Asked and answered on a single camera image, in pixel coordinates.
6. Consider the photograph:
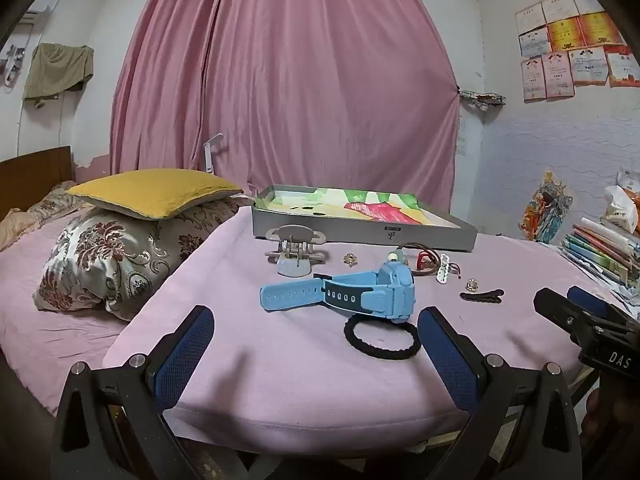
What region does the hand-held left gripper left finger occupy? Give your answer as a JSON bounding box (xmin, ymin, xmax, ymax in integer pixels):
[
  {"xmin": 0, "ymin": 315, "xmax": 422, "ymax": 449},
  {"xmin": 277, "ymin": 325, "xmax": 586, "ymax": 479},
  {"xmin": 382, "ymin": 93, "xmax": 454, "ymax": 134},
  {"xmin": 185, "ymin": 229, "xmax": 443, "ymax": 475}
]
[{"xmin": 52, "ymin": 305, "xmax": 216, "ymax": 480}]

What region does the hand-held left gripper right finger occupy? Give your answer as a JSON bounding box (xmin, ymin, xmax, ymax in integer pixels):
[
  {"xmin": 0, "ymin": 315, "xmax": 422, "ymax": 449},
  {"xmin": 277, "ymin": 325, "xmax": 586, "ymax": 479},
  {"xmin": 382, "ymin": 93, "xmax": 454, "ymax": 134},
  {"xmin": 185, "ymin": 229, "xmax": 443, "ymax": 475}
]
[{"xmin": 417, "ymin": 306, "xmax": 583, "ymax": 480}]

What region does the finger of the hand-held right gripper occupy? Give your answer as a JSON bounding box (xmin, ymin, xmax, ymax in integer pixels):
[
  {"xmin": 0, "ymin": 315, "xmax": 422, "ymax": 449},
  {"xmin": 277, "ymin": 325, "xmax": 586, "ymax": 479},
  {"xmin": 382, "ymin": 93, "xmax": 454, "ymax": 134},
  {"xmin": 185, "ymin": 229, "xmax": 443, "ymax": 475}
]
[
  {"xmin": 567, "ymin": 286, "xmax": 640, "ymax": 333},
  {"xmin": 534, "ymin": 288, "xmax": 606, "ymax": 346}
]

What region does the blue wrist watch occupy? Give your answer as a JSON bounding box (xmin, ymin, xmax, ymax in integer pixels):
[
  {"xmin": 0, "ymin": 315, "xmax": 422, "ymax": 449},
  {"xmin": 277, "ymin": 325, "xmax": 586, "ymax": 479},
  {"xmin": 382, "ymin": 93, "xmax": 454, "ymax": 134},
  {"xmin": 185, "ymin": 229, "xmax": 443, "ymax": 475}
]
[{"xmin": 259, "ymin": 254, "xmax": 416, "ymax": 323}]

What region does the grey hair claw clip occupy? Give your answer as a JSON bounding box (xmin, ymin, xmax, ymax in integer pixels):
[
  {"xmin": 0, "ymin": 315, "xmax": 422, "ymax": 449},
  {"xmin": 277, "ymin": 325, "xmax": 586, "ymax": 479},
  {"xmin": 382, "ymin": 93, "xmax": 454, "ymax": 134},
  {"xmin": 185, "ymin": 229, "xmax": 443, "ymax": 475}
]
[{"xmin": 264, "ymin": 225, "xmax": 328, "ymax": 278}]

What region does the grey tray with colourful lining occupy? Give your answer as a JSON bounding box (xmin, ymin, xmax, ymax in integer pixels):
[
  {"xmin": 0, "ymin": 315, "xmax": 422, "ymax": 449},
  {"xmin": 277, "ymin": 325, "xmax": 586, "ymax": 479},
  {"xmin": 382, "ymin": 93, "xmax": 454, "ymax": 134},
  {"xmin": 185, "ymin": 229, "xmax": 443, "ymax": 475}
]
[{"xmin": 251, "ymin": 185, "xmax": 478, "ymax": 253}]

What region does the stack of books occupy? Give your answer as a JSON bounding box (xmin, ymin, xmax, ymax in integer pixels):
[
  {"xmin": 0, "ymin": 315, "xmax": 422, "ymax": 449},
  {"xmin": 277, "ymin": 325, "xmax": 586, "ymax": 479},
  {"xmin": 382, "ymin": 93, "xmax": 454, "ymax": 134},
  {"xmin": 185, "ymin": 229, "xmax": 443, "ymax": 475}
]
[{"xmin": 555, "ymin": 217, "xmax": 640, "ymax": 293}]

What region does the black hair clip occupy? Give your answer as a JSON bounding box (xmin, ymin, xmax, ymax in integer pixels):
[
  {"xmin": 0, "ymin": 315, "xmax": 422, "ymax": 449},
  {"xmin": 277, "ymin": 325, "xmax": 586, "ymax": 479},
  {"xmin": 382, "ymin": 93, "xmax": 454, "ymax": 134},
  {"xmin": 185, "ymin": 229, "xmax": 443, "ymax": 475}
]
[{"xmin": 460, "ymin": 288, "xmax": 505, "ymax": 305}]

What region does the pink blanket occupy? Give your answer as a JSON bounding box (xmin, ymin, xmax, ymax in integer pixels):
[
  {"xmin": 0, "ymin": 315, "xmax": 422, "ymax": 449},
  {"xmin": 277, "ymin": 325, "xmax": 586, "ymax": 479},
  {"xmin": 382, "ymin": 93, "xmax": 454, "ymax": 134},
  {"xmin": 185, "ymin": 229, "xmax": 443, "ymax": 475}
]
[{"xmin": 102, "ymin": 205, "xmax": 636, "ymax": 456}]

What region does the white plastic bag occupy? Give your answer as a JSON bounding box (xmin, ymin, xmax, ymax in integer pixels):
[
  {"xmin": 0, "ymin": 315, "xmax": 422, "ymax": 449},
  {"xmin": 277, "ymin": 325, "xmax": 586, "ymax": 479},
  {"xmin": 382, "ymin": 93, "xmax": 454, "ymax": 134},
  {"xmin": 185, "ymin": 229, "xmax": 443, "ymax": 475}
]
[{"xmin": 602, "ymin": 167, "xmax": 640, "ymax": 233}]

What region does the colourful paper figure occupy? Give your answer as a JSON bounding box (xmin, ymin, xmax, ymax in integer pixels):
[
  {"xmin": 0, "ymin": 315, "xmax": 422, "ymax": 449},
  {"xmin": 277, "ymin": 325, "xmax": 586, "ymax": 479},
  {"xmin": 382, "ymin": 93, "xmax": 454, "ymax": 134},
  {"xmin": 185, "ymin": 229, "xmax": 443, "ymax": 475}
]
[{"xmin": 522, "ymin": 169, "xmax": 573, "ymax": 246}]

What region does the floral satin pillow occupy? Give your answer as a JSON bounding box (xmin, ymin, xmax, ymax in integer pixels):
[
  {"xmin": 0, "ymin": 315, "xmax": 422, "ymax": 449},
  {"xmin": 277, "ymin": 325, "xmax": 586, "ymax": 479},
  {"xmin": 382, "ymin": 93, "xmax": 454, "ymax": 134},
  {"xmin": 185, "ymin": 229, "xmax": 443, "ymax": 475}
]
[{"xmin": 32, "ymin": 195, "xmax": 253, "ymax": 322}]

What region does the pink bed sheet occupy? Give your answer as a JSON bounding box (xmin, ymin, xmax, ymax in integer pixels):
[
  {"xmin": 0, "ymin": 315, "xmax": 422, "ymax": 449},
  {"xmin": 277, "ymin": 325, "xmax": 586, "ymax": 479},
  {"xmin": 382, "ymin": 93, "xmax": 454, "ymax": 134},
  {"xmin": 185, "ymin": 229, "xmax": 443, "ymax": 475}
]
[{"xmin": 0, "ymin": 220, "xmax": 131, "ymax": 416}]

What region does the yellow pillow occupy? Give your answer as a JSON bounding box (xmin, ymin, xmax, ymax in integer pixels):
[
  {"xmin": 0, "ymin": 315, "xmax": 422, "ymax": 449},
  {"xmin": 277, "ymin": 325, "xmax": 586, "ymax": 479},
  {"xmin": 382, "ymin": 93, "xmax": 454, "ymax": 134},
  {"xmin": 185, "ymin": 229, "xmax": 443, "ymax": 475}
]
[{"xmin": 65, "ymin": 169, "xmax": 244, "ymax": 221}]

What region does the floral quilt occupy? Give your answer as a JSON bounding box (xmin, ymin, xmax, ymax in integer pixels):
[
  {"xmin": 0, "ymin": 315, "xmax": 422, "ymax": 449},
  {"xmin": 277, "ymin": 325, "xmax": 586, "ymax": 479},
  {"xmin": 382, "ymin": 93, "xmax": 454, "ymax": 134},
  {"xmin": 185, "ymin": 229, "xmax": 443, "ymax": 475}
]
[{"xmin": 27, "ymin": 180, "xmax": 96, "ymax": 221}]

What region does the white folding lamp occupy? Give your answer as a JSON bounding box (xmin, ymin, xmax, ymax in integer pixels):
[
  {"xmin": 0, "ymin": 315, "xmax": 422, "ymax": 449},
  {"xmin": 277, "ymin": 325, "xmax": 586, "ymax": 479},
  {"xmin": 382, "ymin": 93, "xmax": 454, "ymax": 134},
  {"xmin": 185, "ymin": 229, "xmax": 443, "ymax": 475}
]
[{"xmin": 202, "ymin": 132, "xmax": 224, "ymax": 173}]

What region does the beige blanket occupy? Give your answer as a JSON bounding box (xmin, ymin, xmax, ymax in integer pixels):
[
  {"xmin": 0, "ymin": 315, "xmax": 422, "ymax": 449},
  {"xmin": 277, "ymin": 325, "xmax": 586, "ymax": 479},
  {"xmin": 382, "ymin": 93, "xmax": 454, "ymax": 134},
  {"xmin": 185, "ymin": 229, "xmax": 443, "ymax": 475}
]
[{"xmin": 0, "ymin": 208, "xmax": 46, "ymax": 251}]

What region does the wooden headboard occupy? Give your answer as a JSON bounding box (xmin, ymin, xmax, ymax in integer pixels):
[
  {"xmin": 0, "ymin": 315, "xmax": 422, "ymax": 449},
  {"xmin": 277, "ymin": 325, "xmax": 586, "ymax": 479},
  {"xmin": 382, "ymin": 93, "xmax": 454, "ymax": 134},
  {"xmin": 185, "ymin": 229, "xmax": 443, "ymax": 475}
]
[{"xmin": 0, "ymin": 146, "xmax": 76, "ymax": 221}]

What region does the pink curtain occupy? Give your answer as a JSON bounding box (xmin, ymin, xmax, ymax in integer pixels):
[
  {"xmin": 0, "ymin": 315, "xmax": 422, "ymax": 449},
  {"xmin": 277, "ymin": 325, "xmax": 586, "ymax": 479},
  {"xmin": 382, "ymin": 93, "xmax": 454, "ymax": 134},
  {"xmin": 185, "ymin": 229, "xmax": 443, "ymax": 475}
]
[{"xmin": 110, "ymin": 0, "xmax": 461, "ymax": 206}]

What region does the olive hanging cloth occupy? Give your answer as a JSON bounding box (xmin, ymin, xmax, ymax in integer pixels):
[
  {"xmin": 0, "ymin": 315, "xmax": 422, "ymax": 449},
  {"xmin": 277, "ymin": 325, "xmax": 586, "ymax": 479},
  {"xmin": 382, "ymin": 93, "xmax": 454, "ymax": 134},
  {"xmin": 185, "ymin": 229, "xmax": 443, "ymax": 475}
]
[{"xmin": 22, "ymin": 42, "xmax": 95, "ymax": 108}]

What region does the black hair tie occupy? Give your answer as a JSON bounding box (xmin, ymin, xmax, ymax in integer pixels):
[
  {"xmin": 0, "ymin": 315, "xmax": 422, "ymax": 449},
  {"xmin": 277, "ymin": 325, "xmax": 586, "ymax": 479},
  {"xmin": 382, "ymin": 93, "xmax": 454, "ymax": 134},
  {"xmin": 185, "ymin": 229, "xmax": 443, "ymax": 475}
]
[{"xmin": 343, "ymin": 312, "xmax": 420, "ymax": 360}]

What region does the brown hair tie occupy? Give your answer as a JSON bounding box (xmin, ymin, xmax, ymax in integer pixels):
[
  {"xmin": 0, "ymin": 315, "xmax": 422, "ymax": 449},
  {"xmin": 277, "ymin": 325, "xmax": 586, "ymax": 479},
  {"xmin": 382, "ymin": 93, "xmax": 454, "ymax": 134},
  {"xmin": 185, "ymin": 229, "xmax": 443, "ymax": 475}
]
[{"xmin": 389, "ymin": 241, "xmax": 443, "ymax": 277}]

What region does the wire wall shelf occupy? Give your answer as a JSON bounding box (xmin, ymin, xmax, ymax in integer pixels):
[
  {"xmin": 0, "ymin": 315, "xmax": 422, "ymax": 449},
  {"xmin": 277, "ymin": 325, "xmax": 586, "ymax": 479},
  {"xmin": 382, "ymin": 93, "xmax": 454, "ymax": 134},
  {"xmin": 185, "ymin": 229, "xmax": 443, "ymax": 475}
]
[{"xmin": 459, "ymin": 89, "xmax": 507, "ymax": 111}]

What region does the group of wall certificates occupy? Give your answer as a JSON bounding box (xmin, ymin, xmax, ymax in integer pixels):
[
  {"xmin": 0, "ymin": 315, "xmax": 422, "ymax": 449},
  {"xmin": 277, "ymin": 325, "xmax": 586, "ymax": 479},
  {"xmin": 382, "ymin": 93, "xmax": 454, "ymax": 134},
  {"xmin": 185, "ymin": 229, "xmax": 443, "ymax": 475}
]
[{"xmin": 515, "ymin": 0, "xmax": 640, "ymax": 103}]

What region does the white wall-mounted device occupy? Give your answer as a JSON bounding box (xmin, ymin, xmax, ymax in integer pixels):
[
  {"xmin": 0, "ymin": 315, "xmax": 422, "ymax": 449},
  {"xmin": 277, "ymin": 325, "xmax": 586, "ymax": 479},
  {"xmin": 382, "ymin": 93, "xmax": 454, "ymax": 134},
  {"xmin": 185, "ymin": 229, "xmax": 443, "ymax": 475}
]
[{"xmin": 2, "ymin": 45, "xmax": 26, "ymax": 88}]

